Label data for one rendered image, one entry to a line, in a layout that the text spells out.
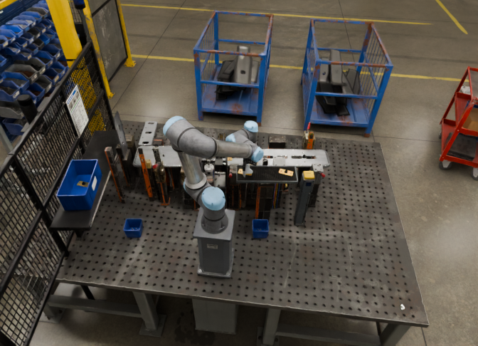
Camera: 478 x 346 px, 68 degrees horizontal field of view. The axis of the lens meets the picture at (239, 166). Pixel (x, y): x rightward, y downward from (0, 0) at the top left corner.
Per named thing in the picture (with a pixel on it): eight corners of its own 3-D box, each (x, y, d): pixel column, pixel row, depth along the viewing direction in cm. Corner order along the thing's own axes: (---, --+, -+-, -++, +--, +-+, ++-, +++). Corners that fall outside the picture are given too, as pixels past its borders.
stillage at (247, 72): (215, 74, 538) (213, 9, 473) (268, 78, 531) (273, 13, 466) (198, 120, 451) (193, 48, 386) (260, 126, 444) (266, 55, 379)
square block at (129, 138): (141, 169, 283) (133, 134, 259) (139, 176, 278) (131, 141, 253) (131, 169, 283) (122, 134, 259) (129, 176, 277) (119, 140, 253)
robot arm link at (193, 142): (199, 140, 144) (269, 147, 182) (184, 127, 150) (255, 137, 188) (188, 164, 148) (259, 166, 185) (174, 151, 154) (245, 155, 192)
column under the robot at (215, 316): (235, 334, 260) (237, 290, 214) (195, 329, 262) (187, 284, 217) (240, 295, 282) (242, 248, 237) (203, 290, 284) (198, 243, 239)
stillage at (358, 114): (300, 82, 524) (310, 17, 459) (355, 86, 519) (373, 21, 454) (303, 132, 437) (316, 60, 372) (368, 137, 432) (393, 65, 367)
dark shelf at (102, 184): (125, 133, 268) (124, 130, 266) (89, 231, 203) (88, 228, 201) (96, 133, 268) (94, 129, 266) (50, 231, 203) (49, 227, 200)
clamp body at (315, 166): (314, 197, 265) (323, 161, 241) (317, 208, 257) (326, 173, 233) (301, 196, 265) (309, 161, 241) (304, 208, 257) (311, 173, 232)
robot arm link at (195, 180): (200, 209, 191) (175, 137, 150) (184, 194, 199) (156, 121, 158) (217, 196, 195) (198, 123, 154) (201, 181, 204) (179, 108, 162)
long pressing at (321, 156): (325, 147, 263) (326, 146, 262) (331, 169, 246) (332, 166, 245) (138, 146, 260) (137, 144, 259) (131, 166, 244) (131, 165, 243)
